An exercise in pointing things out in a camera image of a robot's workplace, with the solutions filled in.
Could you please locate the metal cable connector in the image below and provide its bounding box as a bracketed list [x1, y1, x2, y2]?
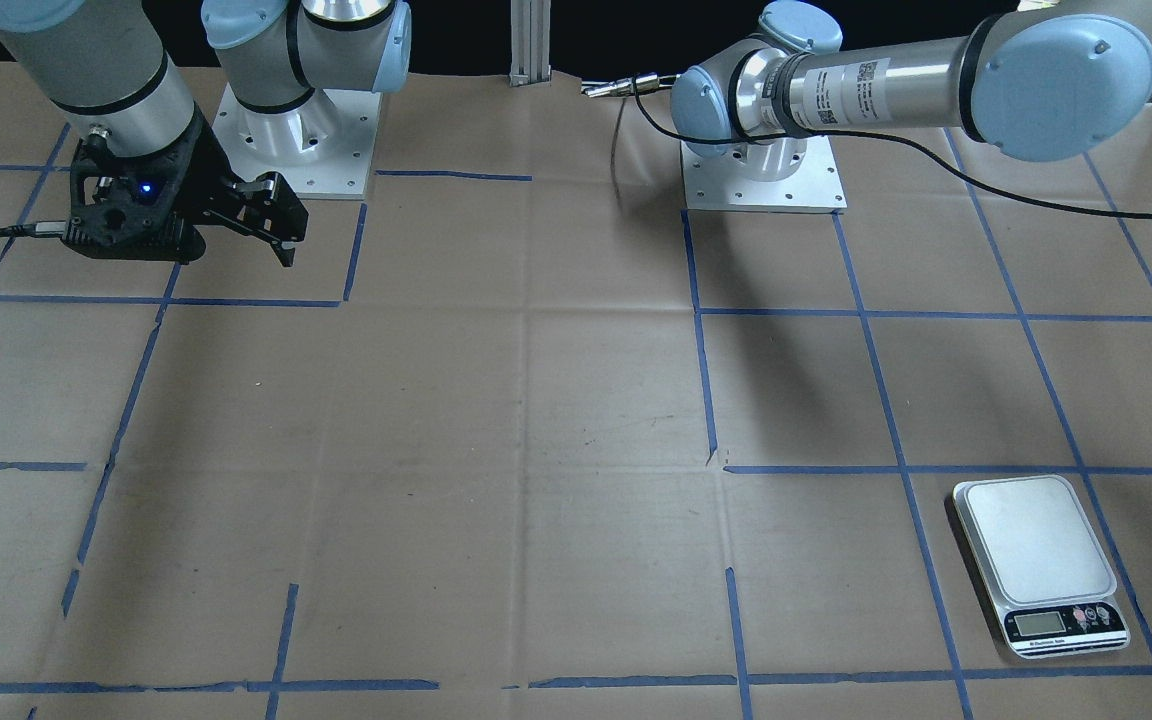
[581, 73, 677, 97]

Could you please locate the aluminium frame post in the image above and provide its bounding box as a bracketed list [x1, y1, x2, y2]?
[508, 0, 552, 88]

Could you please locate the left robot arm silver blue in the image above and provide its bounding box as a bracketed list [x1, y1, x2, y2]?
[670, 1, 1152, 161]

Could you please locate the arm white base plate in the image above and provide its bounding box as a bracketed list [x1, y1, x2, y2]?
[680, 137, 849, 214]
[212, 86, 387, 200]

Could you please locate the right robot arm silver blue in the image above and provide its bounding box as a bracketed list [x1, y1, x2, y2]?
[0, 1, 414, 266]

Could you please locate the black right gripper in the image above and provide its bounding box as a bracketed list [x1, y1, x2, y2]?
[63, 109, 308, 268]

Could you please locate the silver digital kitchen scale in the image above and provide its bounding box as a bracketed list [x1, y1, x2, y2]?
[952, 473, 1132, 660]

